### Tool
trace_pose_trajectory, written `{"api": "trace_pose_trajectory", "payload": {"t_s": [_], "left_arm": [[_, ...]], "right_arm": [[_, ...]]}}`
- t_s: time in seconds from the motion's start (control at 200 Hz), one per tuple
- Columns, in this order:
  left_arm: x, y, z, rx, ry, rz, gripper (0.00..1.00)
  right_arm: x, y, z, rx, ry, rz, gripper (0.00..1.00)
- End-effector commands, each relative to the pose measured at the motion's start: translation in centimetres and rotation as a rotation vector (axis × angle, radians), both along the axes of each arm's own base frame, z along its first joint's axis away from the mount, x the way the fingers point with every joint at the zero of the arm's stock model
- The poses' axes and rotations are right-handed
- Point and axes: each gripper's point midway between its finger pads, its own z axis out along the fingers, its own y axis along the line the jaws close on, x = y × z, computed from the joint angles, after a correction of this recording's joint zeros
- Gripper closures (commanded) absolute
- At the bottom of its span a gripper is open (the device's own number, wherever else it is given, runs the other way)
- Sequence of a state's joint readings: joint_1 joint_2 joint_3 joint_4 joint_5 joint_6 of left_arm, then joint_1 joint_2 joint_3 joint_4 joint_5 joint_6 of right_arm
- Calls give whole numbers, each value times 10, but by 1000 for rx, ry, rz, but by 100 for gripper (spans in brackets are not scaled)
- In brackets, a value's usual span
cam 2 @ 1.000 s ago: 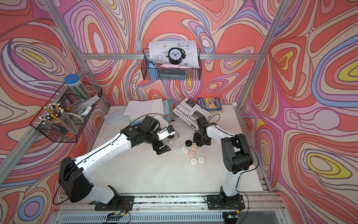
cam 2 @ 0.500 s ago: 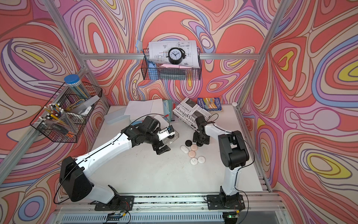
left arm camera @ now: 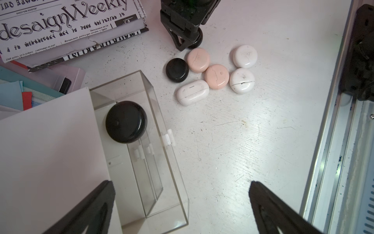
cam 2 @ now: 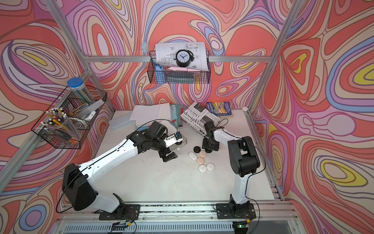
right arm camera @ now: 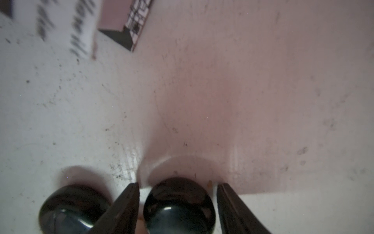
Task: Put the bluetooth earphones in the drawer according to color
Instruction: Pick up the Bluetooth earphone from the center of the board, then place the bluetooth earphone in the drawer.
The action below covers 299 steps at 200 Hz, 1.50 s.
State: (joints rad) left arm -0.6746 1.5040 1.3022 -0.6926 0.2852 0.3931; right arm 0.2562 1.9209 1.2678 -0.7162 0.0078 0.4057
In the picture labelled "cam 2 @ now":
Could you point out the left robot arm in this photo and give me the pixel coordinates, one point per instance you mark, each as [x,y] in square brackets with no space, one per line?
[79,181]

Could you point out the folded newspaper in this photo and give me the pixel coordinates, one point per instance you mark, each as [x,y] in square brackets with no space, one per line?
[196,116]

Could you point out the translucent plastic box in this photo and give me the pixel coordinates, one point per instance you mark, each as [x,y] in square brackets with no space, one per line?
[122,121]

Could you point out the black round clock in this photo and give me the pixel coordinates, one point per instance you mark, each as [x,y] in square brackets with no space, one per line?
[184,58]

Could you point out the teal books stack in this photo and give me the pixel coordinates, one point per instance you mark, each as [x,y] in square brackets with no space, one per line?
[175,115]

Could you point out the pink earphone case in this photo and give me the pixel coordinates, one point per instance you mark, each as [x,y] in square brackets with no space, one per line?
[202,154]
[200,161]

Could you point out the black wire side basket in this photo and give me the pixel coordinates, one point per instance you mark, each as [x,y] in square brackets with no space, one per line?
[82,115]

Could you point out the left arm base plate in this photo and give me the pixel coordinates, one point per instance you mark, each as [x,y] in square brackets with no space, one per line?
[122,212]

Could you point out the white drawing sheet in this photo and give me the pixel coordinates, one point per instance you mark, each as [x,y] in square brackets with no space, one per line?
[166,52]

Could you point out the white open notebook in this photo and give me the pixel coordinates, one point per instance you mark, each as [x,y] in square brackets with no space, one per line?
[145,113]

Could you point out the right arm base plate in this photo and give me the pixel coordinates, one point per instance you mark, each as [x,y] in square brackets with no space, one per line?
[232,210]

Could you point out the blue book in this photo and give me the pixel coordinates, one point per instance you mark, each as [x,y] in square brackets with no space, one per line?
[220,109]

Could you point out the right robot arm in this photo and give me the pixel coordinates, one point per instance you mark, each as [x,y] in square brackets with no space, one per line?
[244,161]

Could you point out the white round earphone case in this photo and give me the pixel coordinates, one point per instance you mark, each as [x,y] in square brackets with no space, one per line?
[210,166]
[202,168]

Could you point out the black earphone case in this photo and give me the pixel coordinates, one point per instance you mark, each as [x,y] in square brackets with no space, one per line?
[197,149]

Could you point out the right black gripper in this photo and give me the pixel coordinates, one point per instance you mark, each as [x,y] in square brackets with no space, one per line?
[205,145]

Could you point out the black wire wall basket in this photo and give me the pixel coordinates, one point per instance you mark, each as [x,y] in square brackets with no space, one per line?
[158,74]

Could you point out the white three-drawer box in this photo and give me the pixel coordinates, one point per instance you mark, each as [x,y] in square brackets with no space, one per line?
[168,129]

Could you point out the blue lid pencil jar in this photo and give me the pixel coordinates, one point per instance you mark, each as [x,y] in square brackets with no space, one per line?
[80,89]

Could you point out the white oval earphone case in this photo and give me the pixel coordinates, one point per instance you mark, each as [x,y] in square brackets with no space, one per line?
[192,155]

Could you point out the clear cup with pens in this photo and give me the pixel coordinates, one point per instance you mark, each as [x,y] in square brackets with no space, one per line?
[60,124]

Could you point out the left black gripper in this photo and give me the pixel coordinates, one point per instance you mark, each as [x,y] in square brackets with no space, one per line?
[171,156]

